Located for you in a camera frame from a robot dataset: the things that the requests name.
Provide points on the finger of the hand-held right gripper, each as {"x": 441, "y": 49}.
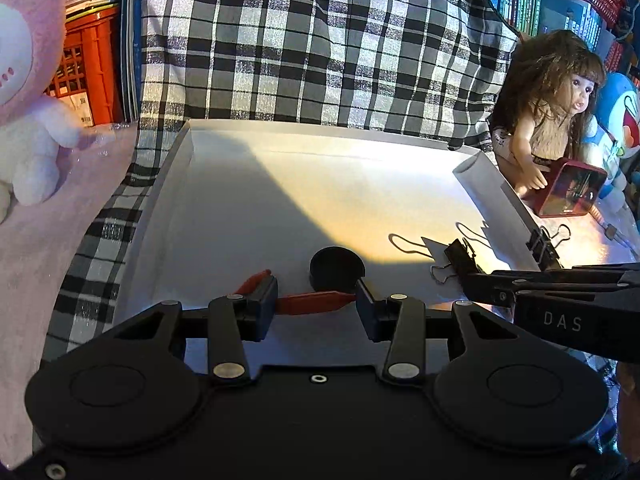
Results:
{"x": 575, "y": 275}
{"x": 492, "y": 291}

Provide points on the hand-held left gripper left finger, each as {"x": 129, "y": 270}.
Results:
{"x": 262, "y": 310}

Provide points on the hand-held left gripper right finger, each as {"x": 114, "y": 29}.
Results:
{"x": 367, "y": 310}

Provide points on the red hair clip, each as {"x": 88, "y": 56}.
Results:
{"x": 310, "y": 302}

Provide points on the black binder clip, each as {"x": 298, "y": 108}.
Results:
{"x": 542, "y": 247}
{"x": 457, "y": 255}

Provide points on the black round disc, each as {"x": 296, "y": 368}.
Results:
{"x": 335, "y": 270}

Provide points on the white cardboard box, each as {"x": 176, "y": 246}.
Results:
{"x": 225, "y": 200}

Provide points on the person's right forearm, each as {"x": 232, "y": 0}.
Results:
{"x": 631, "y": 410}

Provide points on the smartphone in red case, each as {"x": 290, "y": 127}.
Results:
{"x": 570, "y": 190}

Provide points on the long-haired baby doll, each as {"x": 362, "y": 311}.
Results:
{"x": 545, "y": 125}

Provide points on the blue robot cat plush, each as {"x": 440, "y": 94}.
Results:
{"x": 620, "y": 105}

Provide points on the pink white bunny plush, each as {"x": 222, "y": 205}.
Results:
{"x": 30, "y": 160}

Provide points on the black white plaid cloth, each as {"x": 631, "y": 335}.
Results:
{"x": 300, "y": 35}

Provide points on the row of books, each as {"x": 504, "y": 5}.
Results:
{"x": 525, "y": 0}

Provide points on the red plastic crate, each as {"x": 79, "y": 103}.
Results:
{"x": 95, "y": 60}

